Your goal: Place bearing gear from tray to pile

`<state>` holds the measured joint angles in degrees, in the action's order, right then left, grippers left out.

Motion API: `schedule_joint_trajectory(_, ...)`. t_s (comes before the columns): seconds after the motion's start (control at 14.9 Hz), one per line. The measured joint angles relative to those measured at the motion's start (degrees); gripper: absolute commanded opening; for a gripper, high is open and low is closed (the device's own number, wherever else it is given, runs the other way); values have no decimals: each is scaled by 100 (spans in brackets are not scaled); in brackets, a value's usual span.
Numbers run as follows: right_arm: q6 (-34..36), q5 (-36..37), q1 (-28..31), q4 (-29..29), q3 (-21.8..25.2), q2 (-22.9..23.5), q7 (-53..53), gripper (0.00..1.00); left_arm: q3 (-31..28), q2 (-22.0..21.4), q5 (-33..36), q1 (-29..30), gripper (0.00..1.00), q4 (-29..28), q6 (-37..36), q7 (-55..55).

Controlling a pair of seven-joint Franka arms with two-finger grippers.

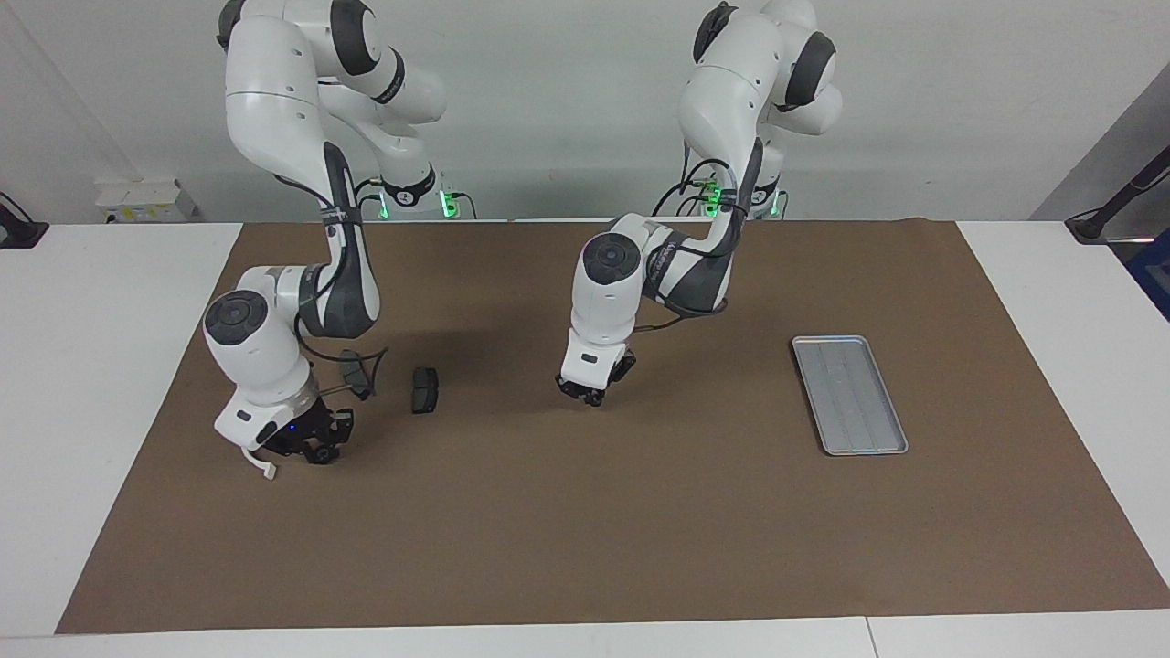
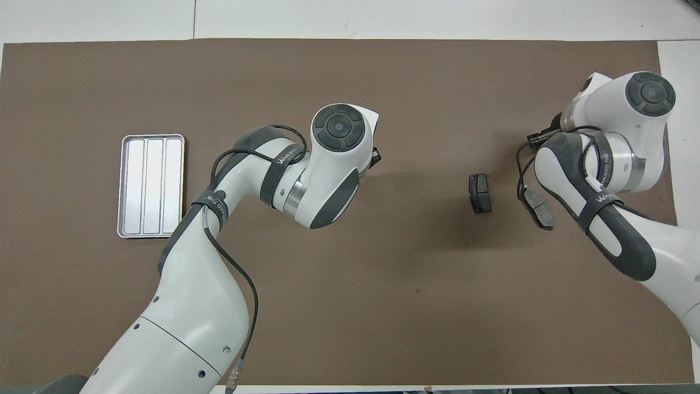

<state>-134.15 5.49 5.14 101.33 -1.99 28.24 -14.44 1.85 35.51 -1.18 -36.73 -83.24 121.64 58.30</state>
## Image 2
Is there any brown table mat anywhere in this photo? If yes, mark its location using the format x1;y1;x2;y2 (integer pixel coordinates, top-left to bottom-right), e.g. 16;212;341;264
0;38;695;386

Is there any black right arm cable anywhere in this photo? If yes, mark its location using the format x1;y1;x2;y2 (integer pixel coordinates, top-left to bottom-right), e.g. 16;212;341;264
516;125;605;206

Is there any dark grey angled brake pad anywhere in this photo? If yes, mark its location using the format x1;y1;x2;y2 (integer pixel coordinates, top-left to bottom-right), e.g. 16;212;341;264
522;186;555;231

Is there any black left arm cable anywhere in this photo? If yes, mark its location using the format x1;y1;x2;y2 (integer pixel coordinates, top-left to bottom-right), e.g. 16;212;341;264
203;124;310;394

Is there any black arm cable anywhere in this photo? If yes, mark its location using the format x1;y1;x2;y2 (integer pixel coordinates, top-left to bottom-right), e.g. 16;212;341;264
203;124;310;394
516;125;605;206

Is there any dark grey rectangular brake pad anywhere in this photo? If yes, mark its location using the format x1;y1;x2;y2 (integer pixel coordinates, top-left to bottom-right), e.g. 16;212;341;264
469;173;492;214

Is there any silver metal tray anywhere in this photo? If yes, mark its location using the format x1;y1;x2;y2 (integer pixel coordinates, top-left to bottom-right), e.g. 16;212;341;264
117;134;185;239

